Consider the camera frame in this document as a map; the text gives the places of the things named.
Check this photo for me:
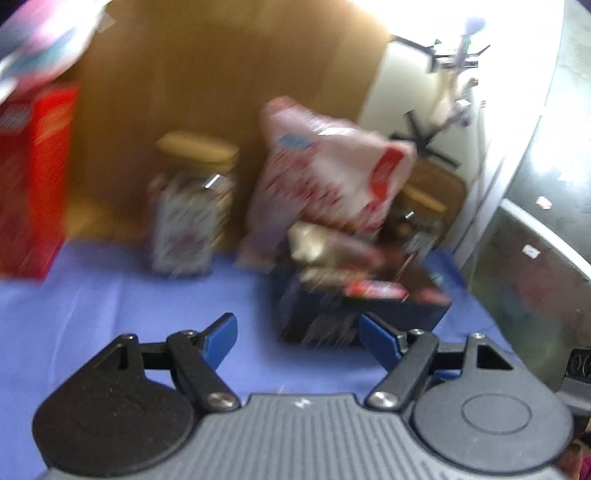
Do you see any cashew jar gold lid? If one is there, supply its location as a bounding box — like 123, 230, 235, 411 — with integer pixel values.
148, 131, 242, 278

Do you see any brown cushion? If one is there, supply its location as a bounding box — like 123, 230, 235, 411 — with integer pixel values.
408, 157, 467, 224

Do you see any pecan jar gold lid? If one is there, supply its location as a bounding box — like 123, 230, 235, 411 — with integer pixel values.
382, 184, 449, 264

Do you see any pink white plush toy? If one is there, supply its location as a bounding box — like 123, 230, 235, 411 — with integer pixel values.
1, 0, 110, 101

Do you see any pink snack bag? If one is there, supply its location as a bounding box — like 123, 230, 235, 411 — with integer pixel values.
238, 97, 418, 270

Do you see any black metal tin box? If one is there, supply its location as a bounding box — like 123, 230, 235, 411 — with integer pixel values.
270, 256, 452, 347

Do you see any red gift box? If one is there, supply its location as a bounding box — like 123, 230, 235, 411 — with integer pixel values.
1, 84, 78, 279

